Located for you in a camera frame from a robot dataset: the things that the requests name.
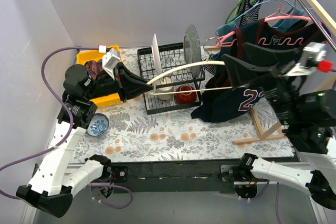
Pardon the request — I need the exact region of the maroon cloth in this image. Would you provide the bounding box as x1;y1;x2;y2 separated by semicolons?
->
84;59;106;80

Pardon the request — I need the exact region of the navy basketball tank top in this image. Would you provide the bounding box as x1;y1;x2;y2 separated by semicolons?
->
191;24;326;123

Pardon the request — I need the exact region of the thick pink hanger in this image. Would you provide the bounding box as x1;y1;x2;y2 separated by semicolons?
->
216;13;318;49

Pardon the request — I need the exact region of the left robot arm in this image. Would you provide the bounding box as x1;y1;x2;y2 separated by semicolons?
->
16;62;153;218

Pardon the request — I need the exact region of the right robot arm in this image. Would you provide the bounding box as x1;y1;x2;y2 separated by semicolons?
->
222;42;335;210

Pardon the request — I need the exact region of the teal tank top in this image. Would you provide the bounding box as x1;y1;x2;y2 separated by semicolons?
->
209;7;304;60

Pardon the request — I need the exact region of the striped tank top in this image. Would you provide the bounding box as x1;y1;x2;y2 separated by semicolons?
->
201;0;274;76

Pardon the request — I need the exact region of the white ceramic cup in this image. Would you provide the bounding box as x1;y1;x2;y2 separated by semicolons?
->
156;77;174;101

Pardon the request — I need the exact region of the white plate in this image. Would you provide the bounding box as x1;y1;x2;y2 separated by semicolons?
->
151;34;163;75

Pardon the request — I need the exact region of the blue white patterned bowl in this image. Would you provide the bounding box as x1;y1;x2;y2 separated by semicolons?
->
86;113;109;137

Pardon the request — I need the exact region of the yellow plastic tray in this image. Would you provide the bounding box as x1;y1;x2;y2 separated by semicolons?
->
76;50;121;107

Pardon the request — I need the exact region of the red bowl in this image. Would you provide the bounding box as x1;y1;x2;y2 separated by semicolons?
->
174;85;197;105

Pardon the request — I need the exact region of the grey patterned plate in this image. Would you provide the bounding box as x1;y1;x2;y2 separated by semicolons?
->
183;24;202;65

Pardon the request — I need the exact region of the floral table mat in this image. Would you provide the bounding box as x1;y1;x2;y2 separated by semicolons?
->
71;97;293;164

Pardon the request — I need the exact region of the wooden clothes rack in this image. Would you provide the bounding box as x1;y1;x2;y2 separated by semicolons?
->
204;0;336;145

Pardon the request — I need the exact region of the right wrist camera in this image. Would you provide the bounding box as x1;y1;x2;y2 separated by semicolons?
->
285;42;335;77

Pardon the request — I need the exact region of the black wire dish rack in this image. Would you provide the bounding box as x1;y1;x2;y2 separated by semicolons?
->
137;42;205;115

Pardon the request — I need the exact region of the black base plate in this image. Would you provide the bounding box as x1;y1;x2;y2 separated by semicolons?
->
104;159;263;195

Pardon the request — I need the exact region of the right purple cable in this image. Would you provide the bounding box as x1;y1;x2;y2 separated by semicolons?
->
251;77;336;224

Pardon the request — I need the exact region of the aluminium frame rail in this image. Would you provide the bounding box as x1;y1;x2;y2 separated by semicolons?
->
16;161;102;218

